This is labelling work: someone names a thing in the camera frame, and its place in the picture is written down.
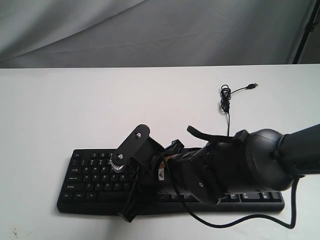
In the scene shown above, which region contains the black USB cable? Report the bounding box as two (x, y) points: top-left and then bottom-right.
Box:
(219, 82), (260, 138)

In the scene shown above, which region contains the black Acer keyboard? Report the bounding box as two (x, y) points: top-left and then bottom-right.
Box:
(57, 149), (285, 216)

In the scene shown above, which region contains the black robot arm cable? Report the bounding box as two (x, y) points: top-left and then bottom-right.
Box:
(159, 149), (305, 230)

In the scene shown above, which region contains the grey backdrop cloth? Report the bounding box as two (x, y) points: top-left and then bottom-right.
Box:
(0, 0), (316, 68)

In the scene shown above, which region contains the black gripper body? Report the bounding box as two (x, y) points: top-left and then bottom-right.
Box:
(139, 139), (225, 206)

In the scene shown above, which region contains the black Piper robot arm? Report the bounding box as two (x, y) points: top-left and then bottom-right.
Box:
(110, 124), (320, 222)

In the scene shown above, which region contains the black stand pole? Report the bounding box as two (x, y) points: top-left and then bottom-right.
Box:
(292, 0), (320, 65)

